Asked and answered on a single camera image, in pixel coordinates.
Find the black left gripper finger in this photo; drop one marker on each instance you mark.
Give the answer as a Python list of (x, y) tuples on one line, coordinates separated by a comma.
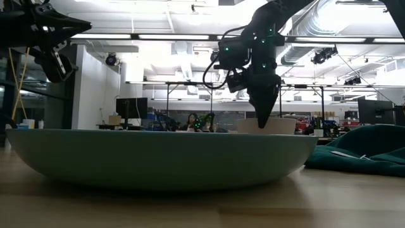
[(60, 37), (57, 20)]

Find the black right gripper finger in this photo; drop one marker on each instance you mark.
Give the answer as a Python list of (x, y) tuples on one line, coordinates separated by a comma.
[(267, 101), (252, 99)]

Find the white ribbed ceramic bowl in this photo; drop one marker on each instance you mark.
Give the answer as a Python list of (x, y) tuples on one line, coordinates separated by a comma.
[(281, 126)]

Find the teal green ceramic plate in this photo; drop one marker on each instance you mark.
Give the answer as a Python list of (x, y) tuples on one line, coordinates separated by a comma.
[(158, 158)]

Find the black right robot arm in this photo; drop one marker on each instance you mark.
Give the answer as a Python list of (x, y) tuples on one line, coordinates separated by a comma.
[(269, 19)]

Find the black ceiling spotlight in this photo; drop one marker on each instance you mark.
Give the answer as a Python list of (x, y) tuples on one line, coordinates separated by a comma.
[(214, 56), (111, 59)]

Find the white plant pot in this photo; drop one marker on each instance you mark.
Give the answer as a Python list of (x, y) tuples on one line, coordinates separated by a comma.
[(318, 132)]

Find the black track light cluster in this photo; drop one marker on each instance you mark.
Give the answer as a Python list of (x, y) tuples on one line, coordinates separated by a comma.
[(324, 55), (352, 81)]

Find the person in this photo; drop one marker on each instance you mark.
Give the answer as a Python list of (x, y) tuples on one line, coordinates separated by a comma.
[(191, 122)]

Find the small white cup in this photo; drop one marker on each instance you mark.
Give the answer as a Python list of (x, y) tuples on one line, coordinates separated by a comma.
[(40, 124)]

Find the large white cup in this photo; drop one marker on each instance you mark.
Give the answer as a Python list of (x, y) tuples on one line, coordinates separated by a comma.
[(29, 123)]

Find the small blue box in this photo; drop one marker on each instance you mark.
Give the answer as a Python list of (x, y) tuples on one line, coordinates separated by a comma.
[(22, 126)]

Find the cardboard tissue box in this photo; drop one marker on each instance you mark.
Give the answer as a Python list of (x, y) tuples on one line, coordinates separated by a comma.
[(114, 119)]

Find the overhead LED light bar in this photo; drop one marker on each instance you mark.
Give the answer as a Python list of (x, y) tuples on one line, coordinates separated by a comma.
[(174, 37)]

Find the black computer monitor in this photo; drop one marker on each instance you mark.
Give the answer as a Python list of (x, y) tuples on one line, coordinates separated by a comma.
[(131, 107), (400, 115), (376, 111)]

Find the dark green cloth napkin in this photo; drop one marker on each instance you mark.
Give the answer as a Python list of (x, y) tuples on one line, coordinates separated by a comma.
[(364, 142)]

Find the dark background desk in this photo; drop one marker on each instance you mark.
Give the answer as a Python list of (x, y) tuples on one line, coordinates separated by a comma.
[(120, 127)]

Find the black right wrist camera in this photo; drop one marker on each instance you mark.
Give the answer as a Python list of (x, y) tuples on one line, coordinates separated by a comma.
[(237, 81)]

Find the black metal stand frame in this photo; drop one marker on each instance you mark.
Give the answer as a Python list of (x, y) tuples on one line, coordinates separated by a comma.
[(322, 104), (167, 101)]

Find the silver ceiling air duct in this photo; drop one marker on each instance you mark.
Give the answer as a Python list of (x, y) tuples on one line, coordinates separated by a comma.
[(316, 22)]

